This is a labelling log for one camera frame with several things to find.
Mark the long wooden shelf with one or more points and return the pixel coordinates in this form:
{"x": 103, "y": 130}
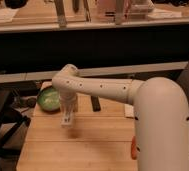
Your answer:
{"x": 22, "y": 25}

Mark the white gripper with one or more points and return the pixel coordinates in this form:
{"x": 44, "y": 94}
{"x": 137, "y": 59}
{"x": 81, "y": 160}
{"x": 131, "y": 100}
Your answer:
{"x": 68, "y": 110}

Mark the white paper note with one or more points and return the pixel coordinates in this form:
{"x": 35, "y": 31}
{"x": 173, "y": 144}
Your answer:
{"x": 128, "y": 111}

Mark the green ceramic bowl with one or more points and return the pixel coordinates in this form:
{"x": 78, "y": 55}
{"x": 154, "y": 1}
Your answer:
{"x": 48, "y": 99}

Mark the orange object at table edge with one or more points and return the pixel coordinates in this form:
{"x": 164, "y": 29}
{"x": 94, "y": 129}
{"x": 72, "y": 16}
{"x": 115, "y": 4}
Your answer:
{"x": 133, "y": 149}

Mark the dark rectangular block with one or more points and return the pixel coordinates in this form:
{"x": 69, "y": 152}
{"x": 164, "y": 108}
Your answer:
{"x": 95, "y": 104}

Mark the white paper sheet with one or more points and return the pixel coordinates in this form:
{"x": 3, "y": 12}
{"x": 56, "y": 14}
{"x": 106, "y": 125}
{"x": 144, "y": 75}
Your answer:
{"x": 7, "y": 15}

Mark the black chair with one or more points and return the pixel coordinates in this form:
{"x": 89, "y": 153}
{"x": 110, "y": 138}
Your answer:
{"x": 3, "y": 116}

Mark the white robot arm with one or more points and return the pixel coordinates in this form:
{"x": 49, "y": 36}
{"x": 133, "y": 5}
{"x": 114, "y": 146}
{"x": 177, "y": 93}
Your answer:
{"x": 161, "y": 112}

